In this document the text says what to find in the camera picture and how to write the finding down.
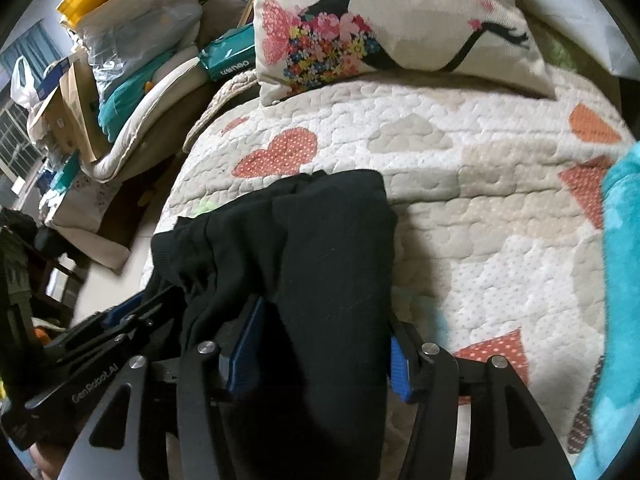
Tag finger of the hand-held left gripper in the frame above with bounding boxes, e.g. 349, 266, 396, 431
101, 290, 168, 330
112, 314, 163, 348

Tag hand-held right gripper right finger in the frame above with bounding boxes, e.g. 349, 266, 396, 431
387, 310, 576, 480

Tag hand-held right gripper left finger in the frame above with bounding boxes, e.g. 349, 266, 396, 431
57, 295, 268, 480

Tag black pants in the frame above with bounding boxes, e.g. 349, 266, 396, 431
142, 169, 401, 480

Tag white patterned bag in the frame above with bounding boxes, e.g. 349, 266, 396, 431
44, 175, 132, 272

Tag small teal packet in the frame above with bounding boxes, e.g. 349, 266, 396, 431
49, 154, 82, 192

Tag quilted heart-print blanket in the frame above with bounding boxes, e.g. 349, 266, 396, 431
160, 62, 638, 466

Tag beige padded cushion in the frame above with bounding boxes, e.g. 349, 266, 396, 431
87, 55, 216, 183

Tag cardboard boxes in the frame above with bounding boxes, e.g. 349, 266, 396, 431
60, 57, 113, 166

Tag cardboard box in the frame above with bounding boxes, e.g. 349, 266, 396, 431
27, 85, 76, 157

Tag teal cloth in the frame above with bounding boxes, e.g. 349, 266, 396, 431
97, 62, 171, 143

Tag window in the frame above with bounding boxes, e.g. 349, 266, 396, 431
0, 100, 45, 177

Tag blue box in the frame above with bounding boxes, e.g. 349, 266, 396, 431
37, 57, 72, 102

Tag white plastic bag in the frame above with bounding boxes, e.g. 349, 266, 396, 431
10, 55, 42, 111

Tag teal fleece blanket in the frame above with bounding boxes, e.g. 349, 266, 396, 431
570, 142, 640, 480

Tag green tissue packet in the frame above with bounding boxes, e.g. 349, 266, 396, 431
199, 24, 257, 83

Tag clear plastic bag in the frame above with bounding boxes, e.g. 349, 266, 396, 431
82, 0, 203, 103

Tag floral printed pillow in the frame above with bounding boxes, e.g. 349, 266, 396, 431
251, 0, 558, 107

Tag green cloth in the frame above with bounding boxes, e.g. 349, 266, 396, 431
545, 35, 592, 70

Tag white pillow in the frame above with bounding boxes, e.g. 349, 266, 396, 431
510, 0, 626, 78

